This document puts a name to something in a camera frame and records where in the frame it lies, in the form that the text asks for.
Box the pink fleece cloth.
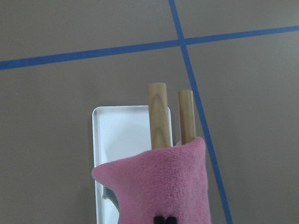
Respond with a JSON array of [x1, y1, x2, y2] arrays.
[[92, 137, 211, 224]]

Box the thick wooden rod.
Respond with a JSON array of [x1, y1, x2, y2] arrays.
[[147, 83, 171, 150]]

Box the white rectangular tray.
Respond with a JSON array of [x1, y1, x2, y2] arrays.
[[92, 105, 174, 224]]

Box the thin wooden rod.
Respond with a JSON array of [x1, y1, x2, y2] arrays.
[[178, 90, 196, 145]]

